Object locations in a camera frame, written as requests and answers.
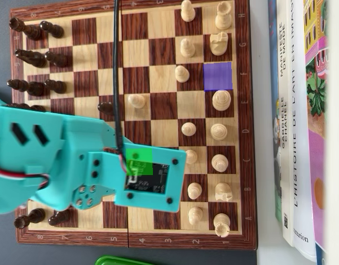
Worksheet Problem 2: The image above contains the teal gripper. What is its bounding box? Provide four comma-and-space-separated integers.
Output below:
63, 115, 131, 212

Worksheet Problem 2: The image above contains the dark brown wooden pawn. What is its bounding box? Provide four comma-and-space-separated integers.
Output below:
44, 79, 67, 94
39, 21, 65, 39
98, 101, 118, 116
44, 51, 68, 68
47, 209, 72, 227

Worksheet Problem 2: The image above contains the dark brown wooden king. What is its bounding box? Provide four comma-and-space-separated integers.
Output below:
5, 103, 47, 113

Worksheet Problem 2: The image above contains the dark brown wooden bishop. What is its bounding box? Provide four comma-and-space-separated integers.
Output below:
7, 79, 45, 97

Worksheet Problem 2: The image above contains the white wooden pawn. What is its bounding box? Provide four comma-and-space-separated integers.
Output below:
187, 182, 203, 200
185, 149, 198, 165
180, 0, 195, 23
181, 122, 197, 137
174, 65, 190, 83
188, 206, 204, 225
127, 93, 147, 109
179, 38, 196, 58

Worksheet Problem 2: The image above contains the dark brown wooden knight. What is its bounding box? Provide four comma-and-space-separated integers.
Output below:
14, 49, 47, 68

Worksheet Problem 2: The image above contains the dark brown wooden rook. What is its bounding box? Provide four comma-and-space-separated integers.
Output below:
9, 17, 43, 41
14, 208, 46, 230

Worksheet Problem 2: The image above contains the wooden folding chessboard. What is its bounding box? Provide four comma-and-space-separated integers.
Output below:
9, 0, 258, 251

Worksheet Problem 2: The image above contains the green plastic lid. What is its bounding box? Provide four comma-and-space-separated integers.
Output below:
94, 254, 159, 265

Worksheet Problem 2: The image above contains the white wooden bishop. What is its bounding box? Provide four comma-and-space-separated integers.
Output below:
211, 153, 229, 172

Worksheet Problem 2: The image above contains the white wooden knight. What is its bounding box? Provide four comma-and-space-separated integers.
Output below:
209, 31, 229, 56
214, 182, 233, 202

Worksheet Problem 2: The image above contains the white wooden rook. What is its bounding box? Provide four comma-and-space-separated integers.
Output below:
214, 1, 232, 31
213, 213, 231, 238

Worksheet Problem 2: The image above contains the blue illustrated picture book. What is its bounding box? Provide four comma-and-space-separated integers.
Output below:
267, 0, 284, 221

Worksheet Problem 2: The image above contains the white Gabrielle Chanel book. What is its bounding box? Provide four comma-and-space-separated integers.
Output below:
276, 0, 295, 247

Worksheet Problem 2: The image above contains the stack of books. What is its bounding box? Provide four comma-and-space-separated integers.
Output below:
285, 0, 317, 262

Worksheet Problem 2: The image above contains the pink illustrated cover book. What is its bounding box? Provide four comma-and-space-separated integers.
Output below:
302, 0, 329, 265

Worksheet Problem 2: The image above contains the thin red white wire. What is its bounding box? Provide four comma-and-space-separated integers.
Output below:
103, 147, 128, 173

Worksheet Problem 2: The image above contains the red white black servo wire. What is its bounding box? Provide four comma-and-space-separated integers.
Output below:
0, 167, 50, 190

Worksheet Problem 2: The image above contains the black camera cable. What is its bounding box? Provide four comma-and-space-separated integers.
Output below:
113, 0, 126, 155

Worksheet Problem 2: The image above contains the teal wrist camera module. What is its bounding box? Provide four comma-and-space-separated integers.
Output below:
88, 142, 188, 214

